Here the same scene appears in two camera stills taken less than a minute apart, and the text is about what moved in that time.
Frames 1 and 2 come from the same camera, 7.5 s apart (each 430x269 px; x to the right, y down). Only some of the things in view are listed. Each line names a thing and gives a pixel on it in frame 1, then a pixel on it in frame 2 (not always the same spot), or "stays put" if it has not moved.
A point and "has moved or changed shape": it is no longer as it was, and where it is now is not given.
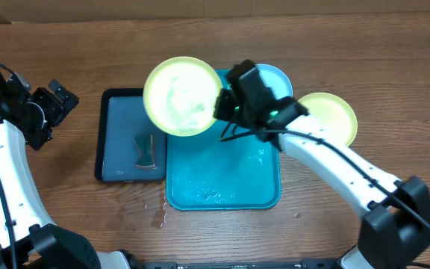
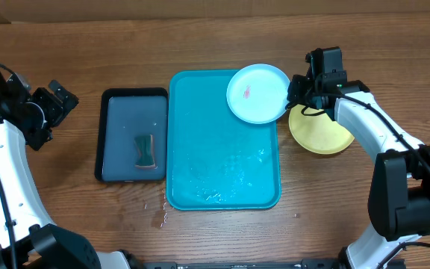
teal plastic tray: (203, 172) stays put
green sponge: (145, 158) stays put
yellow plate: (180, 96) has moved or changed shape
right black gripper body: (225, 105) → (297, 90)
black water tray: (122, 119) stays put
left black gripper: (57, 108) stays put
